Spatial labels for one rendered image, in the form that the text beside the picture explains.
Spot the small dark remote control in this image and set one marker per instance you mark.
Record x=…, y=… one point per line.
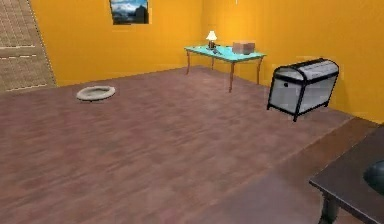
x=216, y=51

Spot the turquoise table with brown legs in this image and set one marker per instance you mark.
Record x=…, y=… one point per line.
x=226, y=54

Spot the small white shade table lamp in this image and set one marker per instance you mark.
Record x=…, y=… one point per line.
x=211, y=36

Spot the brown cardboard box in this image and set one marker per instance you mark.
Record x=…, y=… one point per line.
x=243, y=47

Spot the round white pet bed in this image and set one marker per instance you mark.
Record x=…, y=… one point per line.
x=95, y=93

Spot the framed landscape picture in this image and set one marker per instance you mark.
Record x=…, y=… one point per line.
x=129, y=11

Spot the dark brown table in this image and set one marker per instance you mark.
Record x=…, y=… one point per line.
x=353, y=181

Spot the brown panelled room door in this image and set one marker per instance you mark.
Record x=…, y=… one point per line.
x=20, y=46

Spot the dark round object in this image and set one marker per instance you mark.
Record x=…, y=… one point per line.
x=376, y=176

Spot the white chest with black frame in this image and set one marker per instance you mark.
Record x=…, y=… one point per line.
x=301, y=86

